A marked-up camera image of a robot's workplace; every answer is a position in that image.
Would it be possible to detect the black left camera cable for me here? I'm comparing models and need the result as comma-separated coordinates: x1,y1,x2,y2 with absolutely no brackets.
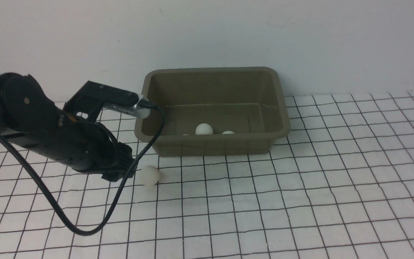
0,99,165,237

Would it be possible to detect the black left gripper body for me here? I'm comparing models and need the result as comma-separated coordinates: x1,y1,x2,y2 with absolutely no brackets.
49,120,137,182

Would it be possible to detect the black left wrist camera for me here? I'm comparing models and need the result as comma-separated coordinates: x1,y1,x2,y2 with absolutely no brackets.
63,81,156,122

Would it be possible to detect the plain white table-tennis ball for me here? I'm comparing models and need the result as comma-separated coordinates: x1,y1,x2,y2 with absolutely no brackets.
138,166,161,186

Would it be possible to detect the white grid-pattern tablecloth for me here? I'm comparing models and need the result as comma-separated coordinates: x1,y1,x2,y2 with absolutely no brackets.
0,93,414,259

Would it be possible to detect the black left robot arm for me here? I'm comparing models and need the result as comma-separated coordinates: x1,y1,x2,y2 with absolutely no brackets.
0,73,138,182

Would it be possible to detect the olive plastic bin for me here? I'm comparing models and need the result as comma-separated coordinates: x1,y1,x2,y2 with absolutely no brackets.
142,67,291,157

